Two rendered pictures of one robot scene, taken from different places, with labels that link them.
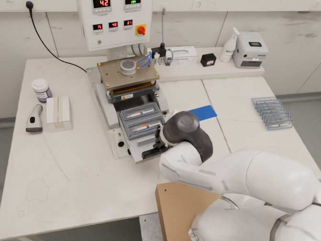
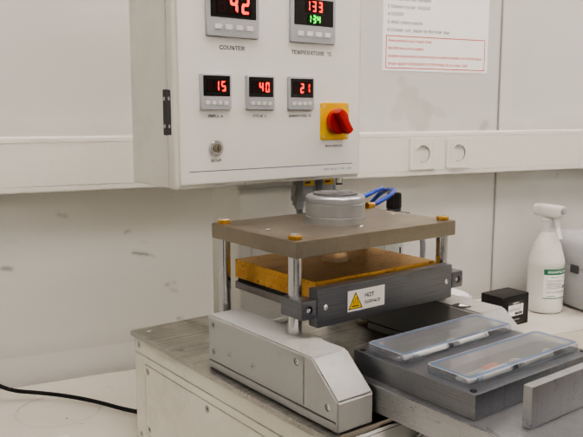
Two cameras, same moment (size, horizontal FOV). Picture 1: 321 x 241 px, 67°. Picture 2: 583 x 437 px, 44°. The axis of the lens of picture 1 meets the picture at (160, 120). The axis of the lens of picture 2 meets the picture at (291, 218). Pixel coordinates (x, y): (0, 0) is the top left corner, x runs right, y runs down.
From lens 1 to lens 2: 79 cm
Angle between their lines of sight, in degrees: 46
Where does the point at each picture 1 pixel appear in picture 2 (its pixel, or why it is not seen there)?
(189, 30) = (409, 249)
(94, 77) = (176, 339)
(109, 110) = (314, 348)
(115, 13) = (268, 50)
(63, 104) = not seen: outside the picture
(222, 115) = not seen: outside the picture
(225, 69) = (569, 323)
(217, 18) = (474, 204)
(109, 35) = (246, 127)
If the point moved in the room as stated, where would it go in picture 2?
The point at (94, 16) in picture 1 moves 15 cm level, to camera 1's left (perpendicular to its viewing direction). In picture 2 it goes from (209, 49) to (93, 48)
